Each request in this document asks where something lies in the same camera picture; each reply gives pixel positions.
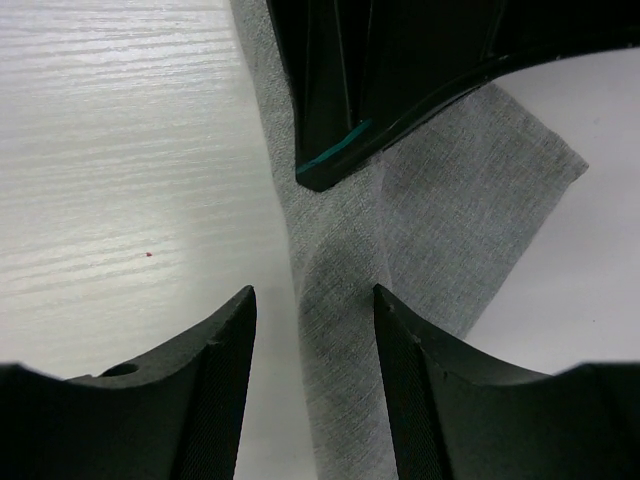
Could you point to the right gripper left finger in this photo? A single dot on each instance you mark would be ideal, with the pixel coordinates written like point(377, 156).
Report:
point(174, 412)

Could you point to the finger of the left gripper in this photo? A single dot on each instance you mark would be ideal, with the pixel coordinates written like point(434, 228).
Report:
point(364, 74)

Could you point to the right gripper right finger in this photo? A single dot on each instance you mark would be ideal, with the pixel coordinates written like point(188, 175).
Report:
point(456, 412)

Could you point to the grey cloth napkin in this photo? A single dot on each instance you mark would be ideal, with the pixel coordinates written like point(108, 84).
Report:
point(440, 219)

